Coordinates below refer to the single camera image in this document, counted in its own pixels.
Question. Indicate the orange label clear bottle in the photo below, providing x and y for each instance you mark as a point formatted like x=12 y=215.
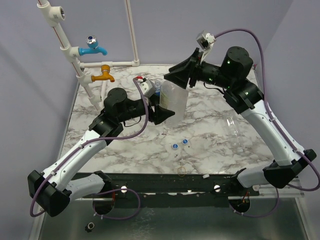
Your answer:
x=174 y=98

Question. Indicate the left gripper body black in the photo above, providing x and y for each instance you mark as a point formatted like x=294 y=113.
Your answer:
x=137 y=108

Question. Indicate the yellow rubber band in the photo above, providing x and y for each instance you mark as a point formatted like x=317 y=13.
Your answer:
x=181 y=171

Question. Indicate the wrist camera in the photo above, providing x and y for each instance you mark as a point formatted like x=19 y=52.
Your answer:
x=206 y=41
x=147 y=87

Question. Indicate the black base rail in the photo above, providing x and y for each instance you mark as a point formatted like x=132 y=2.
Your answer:
x=176 y=191

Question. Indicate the blue label water bottle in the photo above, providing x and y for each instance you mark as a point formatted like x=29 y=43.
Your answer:
x=157 y=85

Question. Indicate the orange faucet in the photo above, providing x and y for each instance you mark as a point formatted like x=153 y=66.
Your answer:
x=105 y=75

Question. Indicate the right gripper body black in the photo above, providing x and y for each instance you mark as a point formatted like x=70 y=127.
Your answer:
x=194 y=69

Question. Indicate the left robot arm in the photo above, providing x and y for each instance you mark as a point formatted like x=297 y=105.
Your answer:
x=53 y=188

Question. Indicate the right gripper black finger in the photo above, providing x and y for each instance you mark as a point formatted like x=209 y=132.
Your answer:
x=179 y=78
x=188 y=63

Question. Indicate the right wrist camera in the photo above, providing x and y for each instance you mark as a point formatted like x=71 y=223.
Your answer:
x=206 y=41

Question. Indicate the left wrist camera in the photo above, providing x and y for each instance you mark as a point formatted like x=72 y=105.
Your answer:
x=147 y=87

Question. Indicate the small black white knob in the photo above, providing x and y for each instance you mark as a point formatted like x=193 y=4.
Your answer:
x=89 y=227

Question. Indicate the blue faucet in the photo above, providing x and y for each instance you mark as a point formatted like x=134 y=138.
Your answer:
x=93 y=47

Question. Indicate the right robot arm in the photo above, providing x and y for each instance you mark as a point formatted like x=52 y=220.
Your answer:
x=247 y=100

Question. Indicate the clear plastic bottle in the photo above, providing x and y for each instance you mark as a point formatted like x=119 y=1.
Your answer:
x=234 y=133

